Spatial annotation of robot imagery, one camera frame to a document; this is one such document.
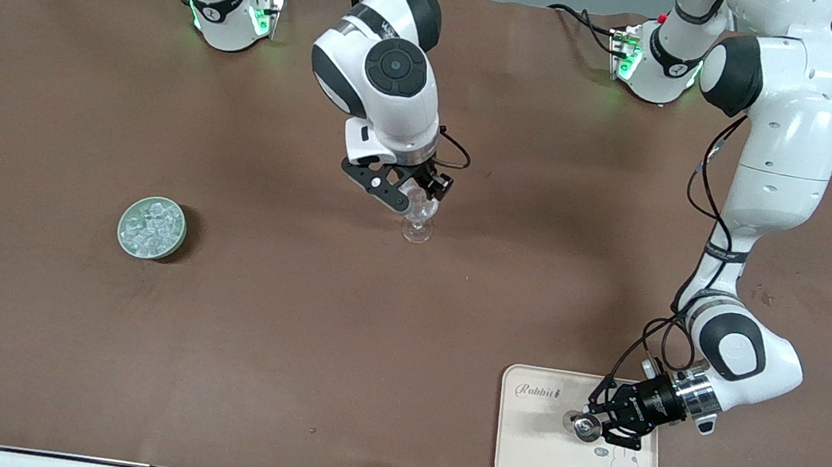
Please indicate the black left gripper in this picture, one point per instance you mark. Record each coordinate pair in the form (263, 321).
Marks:
(649, 404)

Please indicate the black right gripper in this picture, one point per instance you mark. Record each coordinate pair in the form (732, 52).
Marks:
(432, 180)

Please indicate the shiny metal jigger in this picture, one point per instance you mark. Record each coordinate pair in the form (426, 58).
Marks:
(583, 427)

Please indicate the pile of clear ice cubes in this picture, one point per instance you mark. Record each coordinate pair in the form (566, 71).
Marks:
(153, 227)

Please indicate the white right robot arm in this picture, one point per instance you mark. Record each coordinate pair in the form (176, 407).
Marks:
(403, 115)

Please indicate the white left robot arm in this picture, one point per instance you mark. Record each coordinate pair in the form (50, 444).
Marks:
(788, 154)

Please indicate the clear wine glass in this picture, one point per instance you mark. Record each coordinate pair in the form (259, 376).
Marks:
(416, 235)

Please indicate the cream rabbit print tray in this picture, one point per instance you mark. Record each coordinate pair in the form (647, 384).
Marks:
(539, 459)

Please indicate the brown table mat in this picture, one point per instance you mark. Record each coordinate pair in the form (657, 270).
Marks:
(206, 359)

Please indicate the green round bowl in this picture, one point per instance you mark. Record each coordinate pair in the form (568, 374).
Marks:
(148, 255)

